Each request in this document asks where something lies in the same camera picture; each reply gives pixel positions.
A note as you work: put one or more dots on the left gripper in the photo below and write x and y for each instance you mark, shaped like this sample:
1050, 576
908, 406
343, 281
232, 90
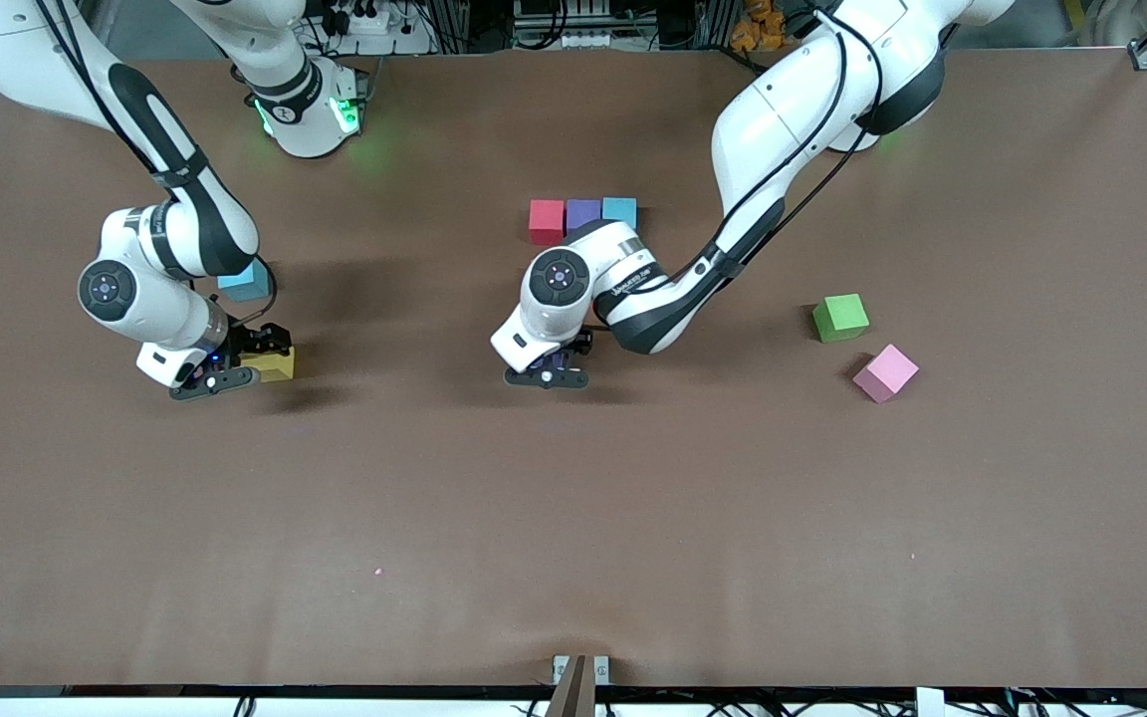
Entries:
576, 343

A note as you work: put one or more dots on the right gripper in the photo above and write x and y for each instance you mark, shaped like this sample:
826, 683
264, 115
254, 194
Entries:
261, 340

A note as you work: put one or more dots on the yellow foam cube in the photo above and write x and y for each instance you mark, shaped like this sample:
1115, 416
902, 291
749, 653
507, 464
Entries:
275, 366

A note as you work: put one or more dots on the purple foam cube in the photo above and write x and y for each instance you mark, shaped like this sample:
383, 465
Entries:
549, 360
583, 214

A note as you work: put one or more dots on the red foam cube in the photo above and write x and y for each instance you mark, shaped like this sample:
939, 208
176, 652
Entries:
547, 221

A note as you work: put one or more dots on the cyan foam cube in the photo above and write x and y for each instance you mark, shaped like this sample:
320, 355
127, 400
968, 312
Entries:
619, 211
247, 284

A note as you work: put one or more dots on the pink foam cube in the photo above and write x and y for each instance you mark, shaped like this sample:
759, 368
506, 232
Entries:
887, 371

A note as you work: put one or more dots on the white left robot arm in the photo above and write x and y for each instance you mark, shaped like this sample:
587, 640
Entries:
783, 110

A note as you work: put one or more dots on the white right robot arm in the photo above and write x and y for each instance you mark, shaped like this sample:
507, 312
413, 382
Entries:
6, 40

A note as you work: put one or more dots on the brown table cover sheet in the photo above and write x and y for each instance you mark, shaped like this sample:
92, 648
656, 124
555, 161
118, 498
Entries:
573, 548

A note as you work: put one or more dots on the green foam cube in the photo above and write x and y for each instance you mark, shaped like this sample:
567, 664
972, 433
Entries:
840, 317

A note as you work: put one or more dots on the white power strip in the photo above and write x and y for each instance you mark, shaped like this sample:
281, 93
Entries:
366, 20
588, 40

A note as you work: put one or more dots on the brown wooden strip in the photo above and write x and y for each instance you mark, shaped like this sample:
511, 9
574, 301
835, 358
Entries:
573, 692

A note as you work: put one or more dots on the pile of orange fruits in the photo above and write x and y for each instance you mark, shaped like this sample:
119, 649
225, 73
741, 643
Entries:
758, 25

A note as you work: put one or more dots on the small metal bracket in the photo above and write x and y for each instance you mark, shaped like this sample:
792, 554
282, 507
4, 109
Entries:
561, 665

